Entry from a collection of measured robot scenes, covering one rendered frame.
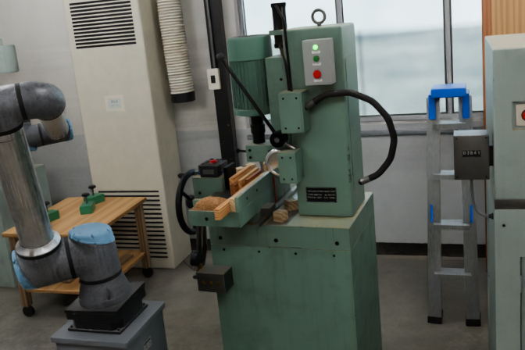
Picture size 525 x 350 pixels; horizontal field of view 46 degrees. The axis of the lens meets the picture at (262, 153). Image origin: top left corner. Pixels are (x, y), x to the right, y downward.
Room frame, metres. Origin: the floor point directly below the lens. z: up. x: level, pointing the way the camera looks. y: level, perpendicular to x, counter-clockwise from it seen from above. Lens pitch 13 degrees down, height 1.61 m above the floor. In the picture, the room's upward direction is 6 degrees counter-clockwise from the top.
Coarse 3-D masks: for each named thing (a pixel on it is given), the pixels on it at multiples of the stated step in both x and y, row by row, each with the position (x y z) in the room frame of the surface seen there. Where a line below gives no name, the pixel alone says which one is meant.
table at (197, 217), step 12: (276, 180) 2.50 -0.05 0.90; (216, 192) 2.41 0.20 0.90; (228, 192) 2.39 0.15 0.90; (264, 192) 2.37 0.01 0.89; (252, 204) 2.25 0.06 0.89; (264, 204) 2.36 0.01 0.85; (192, 216) 2.21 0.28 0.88; (204, 216) 2.19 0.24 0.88; (228, 216) 2.15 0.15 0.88; (240, 216) 2.13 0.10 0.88; (252, 216) 2.24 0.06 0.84
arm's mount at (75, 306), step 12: (132, 288) 2.13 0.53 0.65; (144, 288) 2.17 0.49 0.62; (132, 300) 2.08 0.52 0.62; (72, 312) 2.03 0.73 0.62; (84, 312) 2.01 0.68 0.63; (96, 312) 2.00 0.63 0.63; (108, 312) 1.98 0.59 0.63; (120, 312) 2.00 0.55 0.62; (132, 312) 2.07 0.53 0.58; (72, 324) 2.07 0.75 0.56; (84, 324) 2.02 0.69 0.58; (96, 324) 2.00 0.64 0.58; (108, 324) 1.99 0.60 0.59; (120, 324) 2.00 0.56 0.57
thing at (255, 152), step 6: (252, 144) 2.48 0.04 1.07; (258, 144) 2.47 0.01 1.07; (264, 144) 2.46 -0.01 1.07; (270, 144) 2.45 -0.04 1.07; (246, 150) 2.47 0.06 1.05; (252, 150) 2.46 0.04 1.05; (258, 150) 2.45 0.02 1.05; (264, 150) 2.44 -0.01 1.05; (252, 156) 2.46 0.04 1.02; (258, 156) 2.45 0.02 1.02; (264, 156) 2.44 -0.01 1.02
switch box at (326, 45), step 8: (312, 40) 2.21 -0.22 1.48; (320, 40) 2.20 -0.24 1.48; (328, 40) 2.19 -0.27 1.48; (304, 48) 2.22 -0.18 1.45; (312, 48) 2.21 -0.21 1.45; (320, 48) 2.20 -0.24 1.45; (328, 48) 2.19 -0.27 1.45; (304, 56) 2.22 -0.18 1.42; (312, 56) 2.21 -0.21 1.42; (320, 56) 2.20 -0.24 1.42; (328, 56) 2.19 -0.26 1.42; (304, 64) 2.22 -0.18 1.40; (328, 64) 2.19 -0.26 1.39; (312, 72) 2.21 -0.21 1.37; (328, 72) 2.19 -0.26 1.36; (312, 80) 2.21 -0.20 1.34; (328, 80) 2.19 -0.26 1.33
